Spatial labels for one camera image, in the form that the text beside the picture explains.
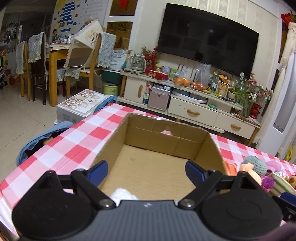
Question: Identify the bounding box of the red candle holder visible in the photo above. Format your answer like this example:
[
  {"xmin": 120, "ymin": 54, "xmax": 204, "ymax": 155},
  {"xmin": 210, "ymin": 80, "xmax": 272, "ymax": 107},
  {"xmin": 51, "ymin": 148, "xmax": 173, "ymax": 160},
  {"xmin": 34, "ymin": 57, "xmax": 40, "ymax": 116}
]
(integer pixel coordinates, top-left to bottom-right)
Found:
[{"xmin": 249, "ymin": 103, "xmax": 262, "ymax": 119}]

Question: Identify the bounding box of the green potted plant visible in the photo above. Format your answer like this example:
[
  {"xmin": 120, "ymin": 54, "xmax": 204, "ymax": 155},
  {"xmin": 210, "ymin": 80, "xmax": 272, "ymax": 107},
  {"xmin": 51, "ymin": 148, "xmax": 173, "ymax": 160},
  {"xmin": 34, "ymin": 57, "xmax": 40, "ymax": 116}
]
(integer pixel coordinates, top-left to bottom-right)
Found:
[{"xmin": 230, "ymin": 87, "xmax": 253, "ymax": 120}]

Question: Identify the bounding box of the pink knitted hat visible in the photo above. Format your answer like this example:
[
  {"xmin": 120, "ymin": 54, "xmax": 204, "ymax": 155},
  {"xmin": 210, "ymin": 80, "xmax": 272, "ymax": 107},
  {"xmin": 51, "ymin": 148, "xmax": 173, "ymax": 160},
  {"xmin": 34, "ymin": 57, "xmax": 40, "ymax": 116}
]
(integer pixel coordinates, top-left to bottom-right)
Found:
[{"xmin": 266, "ymin": 161, "xmax": 281, "ymax": 172}]

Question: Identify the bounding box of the white standing air conditioner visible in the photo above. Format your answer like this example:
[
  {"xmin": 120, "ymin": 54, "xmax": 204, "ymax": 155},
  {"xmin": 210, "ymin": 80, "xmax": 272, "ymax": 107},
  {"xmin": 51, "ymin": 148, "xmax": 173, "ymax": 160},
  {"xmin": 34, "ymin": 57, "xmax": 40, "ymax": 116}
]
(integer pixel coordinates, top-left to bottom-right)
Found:
[{"xmin": 256, "ymin": 52, "xmax": 295, "ymax": 156}]

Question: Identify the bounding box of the grey-green crocheted ball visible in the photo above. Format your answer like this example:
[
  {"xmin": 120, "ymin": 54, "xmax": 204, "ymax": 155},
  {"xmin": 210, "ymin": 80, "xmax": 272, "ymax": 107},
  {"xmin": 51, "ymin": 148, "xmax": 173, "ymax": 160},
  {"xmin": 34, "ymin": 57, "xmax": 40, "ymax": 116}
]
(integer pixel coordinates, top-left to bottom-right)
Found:
[{"xmin": 243, "ymin": 156, "xmax": 267, "ymax": 176}]

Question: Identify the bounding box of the framed certificate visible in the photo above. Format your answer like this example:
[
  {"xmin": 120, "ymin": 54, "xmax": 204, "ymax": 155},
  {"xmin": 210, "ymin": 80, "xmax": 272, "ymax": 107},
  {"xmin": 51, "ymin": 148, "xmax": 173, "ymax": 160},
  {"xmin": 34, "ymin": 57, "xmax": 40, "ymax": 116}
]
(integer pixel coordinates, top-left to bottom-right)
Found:
[{"xmin": 216, "ymin": 81, "xmax": 229, "ymax": 97}]

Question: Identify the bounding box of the cream TV cabinet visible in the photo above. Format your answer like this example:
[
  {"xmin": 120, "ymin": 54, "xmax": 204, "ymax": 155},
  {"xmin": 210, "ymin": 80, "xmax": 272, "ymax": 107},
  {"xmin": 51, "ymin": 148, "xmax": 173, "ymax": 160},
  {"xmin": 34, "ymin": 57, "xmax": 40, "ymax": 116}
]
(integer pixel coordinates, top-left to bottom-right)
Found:
[{"xmin": 118, "ymin": 71, "xmax": 260, "ymax": 145}]

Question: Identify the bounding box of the cardboard box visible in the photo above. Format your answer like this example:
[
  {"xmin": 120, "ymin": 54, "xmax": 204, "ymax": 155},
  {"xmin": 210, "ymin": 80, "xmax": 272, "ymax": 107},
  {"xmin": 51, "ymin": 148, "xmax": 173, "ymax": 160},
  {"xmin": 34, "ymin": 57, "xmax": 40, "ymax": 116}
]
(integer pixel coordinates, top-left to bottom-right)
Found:
[{"xmin": 92, "ymin": 113, "xmax": 227, "ymax": 201}]

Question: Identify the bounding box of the blue cloth chair cover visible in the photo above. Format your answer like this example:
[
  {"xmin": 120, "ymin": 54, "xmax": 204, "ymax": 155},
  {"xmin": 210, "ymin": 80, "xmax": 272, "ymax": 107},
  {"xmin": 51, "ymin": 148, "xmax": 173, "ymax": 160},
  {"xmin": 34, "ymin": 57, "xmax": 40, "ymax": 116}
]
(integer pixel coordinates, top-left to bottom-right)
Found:
[{"xmin": 16, "ymin": 95, "xmax": 117, "ymax": 166}]

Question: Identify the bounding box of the black flat television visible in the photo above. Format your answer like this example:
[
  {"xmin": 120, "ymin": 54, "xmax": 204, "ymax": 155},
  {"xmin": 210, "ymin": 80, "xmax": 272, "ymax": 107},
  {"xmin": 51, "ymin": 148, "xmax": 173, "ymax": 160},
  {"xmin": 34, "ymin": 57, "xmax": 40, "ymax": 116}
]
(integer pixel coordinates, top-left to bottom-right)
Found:
[{"xmin": 157, "ymin": 3, "xmax": 259, "ymax": 76}]

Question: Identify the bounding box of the peach knitted doll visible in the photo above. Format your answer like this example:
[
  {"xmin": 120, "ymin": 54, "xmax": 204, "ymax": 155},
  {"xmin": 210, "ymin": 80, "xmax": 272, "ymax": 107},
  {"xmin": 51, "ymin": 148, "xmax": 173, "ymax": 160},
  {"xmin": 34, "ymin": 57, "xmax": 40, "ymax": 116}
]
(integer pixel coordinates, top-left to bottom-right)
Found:
[{"xmin": 239, "ymin": 163, "xmax": 262, "ymax": 186}]

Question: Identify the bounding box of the purple magenta knitted ball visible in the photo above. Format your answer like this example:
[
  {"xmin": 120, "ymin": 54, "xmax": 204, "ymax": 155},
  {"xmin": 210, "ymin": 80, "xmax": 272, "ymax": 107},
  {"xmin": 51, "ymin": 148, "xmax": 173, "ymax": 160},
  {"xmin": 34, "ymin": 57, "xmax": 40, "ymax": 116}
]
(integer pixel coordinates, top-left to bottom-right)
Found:
[{"xmin": 261, "ymin": 176, "xmax": 275, "ymax": 193}]

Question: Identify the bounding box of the red white checkered tablecloth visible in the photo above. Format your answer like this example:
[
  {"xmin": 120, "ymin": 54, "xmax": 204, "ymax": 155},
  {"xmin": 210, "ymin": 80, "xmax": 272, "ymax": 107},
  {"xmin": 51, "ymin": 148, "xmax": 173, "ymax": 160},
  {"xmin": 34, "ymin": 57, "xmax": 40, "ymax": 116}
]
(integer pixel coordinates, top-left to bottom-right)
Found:
[{"xmin": 1, "ymin": 104, "xmax": 295, "ymax": 233}]

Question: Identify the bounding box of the yellow wooden dining table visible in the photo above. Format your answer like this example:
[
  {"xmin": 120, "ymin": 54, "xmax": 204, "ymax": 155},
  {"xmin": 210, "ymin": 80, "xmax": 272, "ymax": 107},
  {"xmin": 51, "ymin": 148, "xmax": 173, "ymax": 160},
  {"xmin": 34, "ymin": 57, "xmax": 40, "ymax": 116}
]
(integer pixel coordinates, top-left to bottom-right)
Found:
[{"xmin": 46, "ymin": 43, "xmax": 93, "ymax": 107}]

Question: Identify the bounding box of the white soft object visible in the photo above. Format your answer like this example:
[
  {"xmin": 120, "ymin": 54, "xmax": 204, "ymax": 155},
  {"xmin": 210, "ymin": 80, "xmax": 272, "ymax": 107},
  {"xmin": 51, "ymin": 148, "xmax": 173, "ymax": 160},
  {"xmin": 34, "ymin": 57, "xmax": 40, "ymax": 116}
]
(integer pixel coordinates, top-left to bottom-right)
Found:
[{"xmin": 110, "ymin": 188, "xmax": 138, "ymax": 206}]

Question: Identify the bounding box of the bag of oranges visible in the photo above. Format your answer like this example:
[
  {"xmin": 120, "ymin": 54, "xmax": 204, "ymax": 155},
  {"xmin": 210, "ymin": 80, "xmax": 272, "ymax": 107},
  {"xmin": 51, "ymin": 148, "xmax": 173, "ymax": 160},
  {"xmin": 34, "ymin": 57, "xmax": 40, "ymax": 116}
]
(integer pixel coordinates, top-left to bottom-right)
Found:
[{"xmin": 173, "ymin": 69, "xmax": 191, "ymax": 87}]

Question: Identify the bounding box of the pink storage box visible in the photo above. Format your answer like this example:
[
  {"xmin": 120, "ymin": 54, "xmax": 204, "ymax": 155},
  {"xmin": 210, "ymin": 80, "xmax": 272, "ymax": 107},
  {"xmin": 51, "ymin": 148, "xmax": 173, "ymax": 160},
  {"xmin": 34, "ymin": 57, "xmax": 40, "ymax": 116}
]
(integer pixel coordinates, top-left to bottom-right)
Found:
[{"xmin": 147, "ymin": 86, "xmax": 171, "ymax": 111}]

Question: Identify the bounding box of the red gift box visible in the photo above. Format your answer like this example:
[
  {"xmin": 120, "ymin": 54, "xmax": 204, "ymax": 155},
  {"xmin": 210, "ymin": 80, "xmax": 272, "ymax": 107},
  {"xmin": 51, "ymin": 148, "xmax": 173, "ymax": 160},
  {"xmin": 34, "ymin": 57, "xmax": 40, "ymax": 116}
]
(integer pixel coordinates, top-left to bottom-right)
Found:
[{"xmin": 145, "ymin": 70, "xmax": 168, "ymax": 80}]

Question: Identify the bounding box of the white printed carton box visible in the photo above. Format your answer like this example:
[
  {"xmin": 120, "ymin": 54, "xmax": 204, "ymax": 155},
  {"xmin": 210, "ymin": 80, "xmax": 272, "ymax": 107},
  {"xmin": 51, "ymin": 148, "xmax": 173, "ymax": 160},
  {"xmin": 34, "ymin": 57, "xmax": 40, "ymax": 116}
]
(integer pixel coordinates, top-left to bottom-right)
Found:
[{"xmin": 57, "ymin": 89, "xmax": 109, "ymax": 124}]

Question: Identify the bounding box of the green waste bin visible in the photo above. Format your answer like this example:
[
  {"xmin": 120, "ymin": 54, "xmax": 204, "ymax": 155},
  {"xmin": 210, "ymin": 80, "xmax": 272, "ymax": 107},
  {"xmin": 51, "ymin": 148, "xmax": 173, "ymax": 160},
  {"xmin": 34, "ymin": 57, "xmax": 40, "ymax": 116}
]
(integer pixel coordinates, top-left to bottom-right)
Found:
[{"xmin": 103, "ymin": 82, "xmax": 119, "ymax": 96}]

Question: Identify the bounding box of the green microfibre cleaning cloth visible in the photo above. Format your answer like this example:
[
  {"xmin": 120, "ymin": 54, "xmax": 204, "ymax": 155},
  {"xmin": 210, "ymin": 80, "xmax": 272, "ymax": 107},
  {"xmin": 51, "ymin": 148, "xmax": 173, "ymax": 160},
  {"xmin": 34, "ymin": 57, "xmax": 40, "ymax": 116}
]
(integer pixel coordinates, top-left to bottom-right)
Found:
[{"xmin": 270, "ymin": 172, "xmax": 295, "ymax": 196}]

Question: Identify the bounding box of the wooden dining chair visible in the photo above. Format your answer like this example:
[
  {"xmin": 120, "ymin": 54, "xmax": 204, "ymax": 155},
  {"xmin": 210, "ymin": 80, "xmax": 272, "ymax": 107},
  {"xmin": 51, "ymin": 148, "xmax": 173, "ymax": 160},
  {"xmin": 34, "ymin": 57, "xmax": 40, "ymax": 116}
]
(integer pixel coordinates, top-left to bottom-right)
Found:
[{"xmin": 64, "ymin": 33, "xmax": 101, "ymax": 98}]

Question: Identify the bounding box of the orange plastic package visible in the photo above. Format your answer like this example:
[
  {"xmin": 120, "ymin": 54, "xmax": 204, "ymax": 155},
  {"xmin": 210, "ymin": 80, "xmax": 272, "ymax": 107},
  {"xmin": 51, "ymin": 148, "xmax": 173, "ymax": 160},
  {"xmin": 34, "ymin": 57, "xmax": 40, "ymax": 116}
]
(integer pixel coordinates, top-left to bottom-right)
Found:
[{"xmin": 223, "ymin": 161, "xmax": 238, "ymax": 176}]

